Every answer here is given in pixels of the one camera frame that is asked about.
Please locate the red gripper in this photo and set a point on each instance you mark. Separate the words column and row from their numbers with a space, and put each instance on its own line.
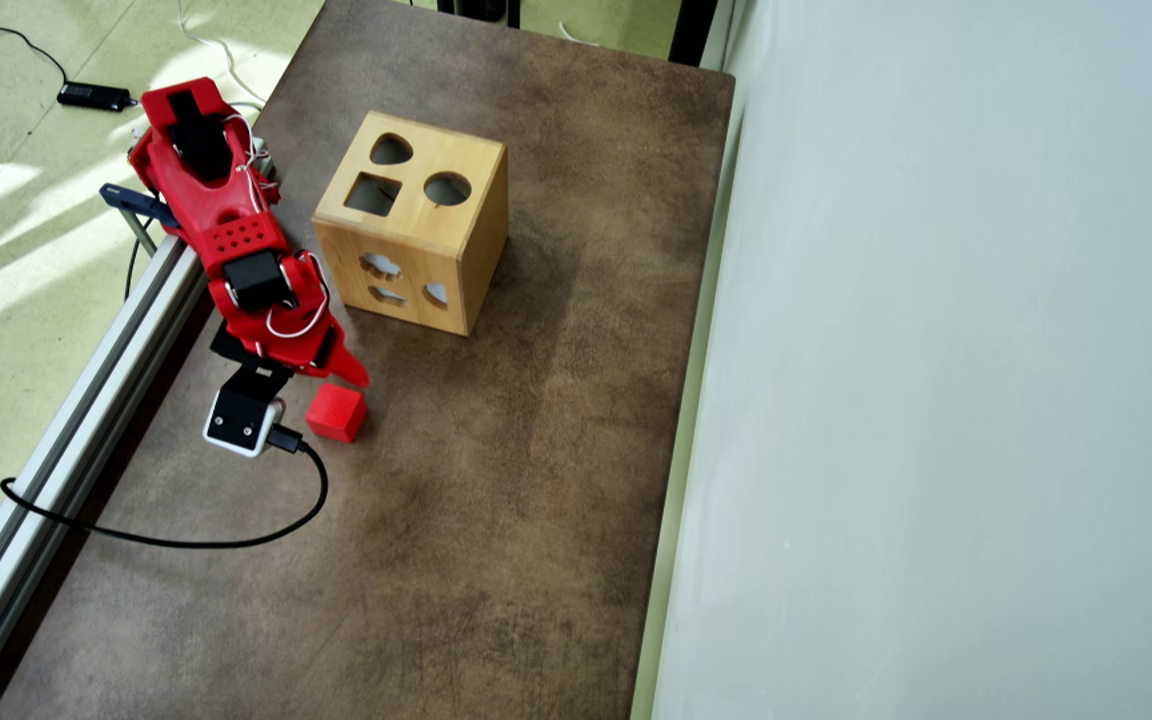
column 333, row 357

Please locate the red cube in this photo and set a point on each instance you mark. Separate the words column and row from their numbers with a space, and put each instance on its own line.
column 336, row 415

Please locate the red robot arm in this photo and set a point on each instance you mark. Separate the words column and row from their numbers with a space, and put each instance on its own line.
column 201, row 200

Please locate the wooden shape sorter box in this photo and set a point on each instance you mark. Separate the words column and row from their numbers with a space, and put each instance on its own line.
column 416, row 225

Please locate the blue table clamp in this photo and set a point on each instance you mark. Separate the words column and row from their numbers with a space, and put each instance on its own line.
column 136, row 203

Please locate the black power adapter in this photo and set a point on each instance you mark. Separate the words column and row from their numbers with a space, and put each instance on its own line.
column 94, row 96

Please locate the black furniture leg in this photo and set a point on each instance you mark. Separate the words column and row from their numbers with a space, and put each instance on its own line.
column 481, row 10

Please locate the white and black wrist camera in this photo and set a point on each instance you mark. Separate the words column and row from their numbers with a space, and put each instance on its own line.
column 236, row 420

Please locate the aluminium profile rail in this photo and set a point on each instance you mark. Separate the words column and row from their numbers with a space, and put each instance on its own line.
column 91, row 400

